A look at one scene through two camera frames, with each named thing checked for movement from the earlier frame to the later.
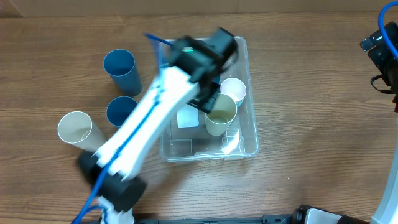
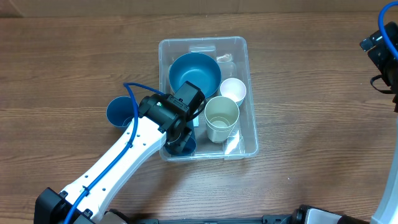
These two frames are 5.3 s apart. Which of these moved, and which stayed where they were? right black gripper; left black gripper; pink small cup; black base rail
Moved: left black gripper
Stayed: pink small cup; black base rail; right black gripper
